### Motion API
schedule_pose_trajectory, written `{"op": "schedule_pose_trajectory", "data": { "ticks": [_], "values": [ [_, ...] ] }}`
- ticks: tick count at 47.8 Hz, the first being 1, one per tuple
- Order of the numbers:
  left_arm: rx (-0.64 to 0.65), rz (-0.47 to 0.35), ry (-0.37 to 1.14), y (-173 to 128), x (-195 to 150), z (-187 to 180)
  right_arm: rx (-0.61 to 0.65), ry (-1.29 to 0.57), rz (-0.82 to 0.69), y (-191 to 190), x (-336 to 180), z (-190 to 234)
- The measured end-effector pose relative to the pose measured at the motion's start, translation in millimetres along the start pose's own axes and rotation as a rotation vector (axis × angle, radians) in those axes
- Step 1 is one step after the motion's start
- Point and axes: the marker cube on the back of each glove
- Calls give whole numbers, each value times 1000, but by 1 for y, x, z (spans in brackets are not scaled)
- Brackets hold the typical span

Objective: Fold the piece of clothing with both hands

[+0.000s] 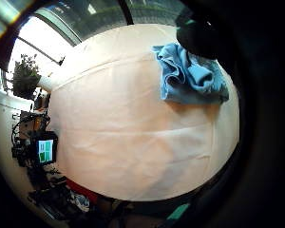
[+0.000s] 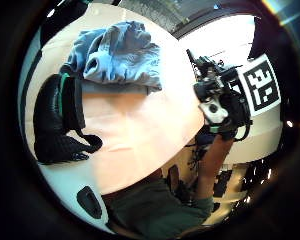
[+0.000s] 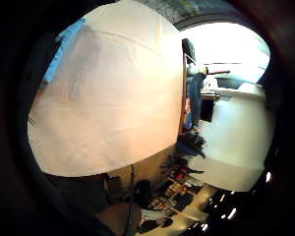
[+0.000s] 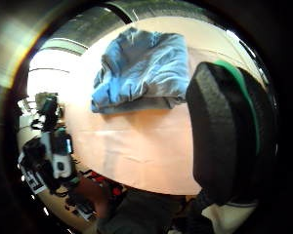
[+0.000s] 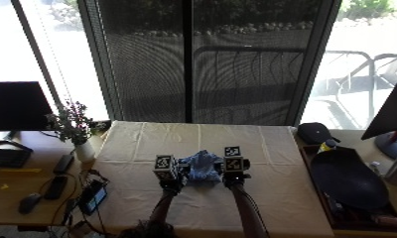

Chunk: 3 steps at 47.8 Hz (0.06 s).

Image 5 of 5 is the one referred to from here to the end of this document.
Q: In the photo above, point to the black computer mouse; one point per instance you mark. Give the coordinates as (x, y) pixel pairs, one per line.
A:
(29, 202)

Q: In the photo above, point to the light blue cloth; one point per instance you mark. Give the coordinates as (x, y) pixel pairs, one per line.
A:
(202, 168)

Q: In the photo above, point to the black computer monitor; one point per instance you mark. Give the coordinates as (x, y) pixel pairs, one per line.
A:
(13, 106)

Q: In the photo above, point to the white marker cube on right glove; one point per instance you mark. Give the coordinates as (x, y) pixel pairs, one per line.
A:
(233, 160)

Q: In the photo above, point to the person's left hand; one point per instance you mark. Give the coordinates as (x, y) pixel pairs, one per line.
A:
(172, 181)

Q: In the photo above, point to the white vase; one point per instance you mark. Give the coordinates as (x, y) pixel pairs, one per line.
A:
(84, 151)

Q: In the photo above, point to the yellow sticky strip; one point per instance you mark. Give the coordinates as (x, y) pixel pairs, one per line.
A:
(20, 170)

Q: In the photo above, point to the dark tilted monitor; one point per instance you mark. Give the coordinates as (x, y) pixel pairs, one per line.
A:
(390, 114)

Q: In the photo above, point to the black pouch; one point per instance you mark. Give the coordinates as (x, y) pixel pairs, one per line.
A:
(313, 133)

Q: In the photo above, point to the dark mesh window screen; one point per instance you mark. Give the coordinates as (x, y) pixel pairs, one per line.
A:
(206, 62)

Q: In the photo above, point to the cream tablecloth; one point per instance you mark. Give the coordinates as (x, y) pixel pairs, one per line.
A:
(206, 185)

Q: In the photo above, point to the black keyboard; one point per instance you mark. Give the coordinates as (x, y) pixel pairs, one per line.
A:
(5, 157)

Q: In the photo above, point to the purple flower bouquet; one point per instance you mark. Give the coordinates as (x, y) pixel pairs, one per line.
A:
(72, 122)

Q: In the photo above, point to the small device with blue screen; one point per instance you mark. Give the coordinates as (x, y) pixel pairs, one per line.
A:
(92, 197)

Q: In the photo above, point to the white marker cube on left glove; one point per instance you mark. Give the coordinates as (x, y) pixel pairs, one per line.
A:
(164, 164)

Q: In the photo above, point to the person's right hand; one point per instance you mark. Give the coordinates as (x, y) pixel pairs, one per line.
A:
(231, 178)

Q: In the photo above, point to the metal outdoor railing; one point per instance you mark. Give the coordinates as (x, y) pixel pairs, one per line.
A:
(360, 72)

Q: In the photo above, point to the large dark oval bowl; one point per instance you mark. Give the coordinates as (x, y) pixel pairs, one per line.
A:
(347, 178)

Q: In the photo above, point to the dark wooden tray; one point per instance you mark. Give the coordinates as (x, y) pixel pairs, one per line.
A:
(334, 211)

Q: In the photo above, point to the black phone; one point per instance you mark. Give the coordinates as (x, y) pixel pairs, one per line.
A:
(56, 187)

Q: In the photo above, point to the black remote control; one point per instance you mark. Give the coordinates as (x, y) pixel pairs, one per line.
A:
(62, 163)

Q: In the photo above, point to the white marker cube on glove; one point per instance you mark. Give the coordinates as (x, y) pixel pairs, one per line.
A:
(164, 164)
(233, 160)

